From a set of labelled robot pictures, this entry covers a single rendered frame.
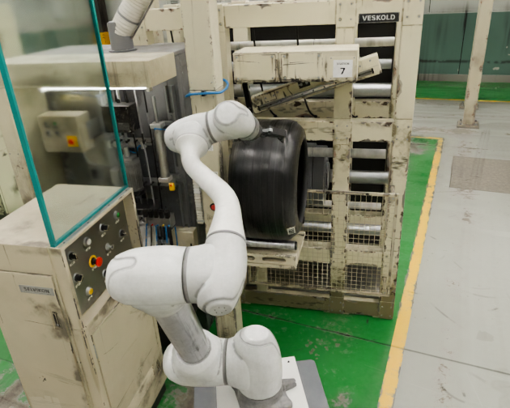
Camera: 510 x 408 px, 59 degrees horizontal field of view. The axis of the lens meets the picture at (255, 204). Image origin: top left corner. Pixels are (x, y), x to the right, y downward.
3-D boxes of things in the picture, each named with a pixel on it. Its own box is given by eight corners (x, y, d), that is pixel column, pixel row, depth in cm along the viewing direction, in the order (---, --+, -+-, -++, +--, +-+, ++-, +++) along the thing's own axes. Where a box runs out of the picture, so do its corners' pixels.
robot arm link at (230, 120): (253, 104, 146) (217, 115, 150) (237, 90, 131) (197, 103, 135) (260, 136, 145) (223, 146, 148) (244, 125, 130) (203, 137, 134)
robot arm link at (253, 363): (282, 401, 149) (280, 347, 141) (228, 401, 151) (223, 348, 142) (282, 366, 164) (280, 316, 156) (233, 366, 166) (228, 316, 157)
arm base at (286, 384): (304, 405, 154) (304, 393, 152) (242, 422, 149) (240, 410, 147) (286, 369, 171) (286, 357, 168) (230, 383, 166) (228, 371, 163)
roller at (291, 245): (228, 246, 230) (227, 239, 228) (231, 242, 234) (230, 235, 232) (296, 252, 222) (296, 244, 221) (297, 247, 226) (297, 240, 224)
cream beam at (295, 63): (234, 83, 227) (231, 53, 221) (246, 74, 249) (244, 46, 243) (357, 82, 213) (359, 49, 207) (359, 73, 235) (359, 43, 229)
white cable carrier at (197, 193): (197, 223, 239) (186, 137, 219) (200, 218, 244) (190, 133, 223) (205, 223, 238) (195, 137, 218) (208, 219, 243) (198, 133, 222)
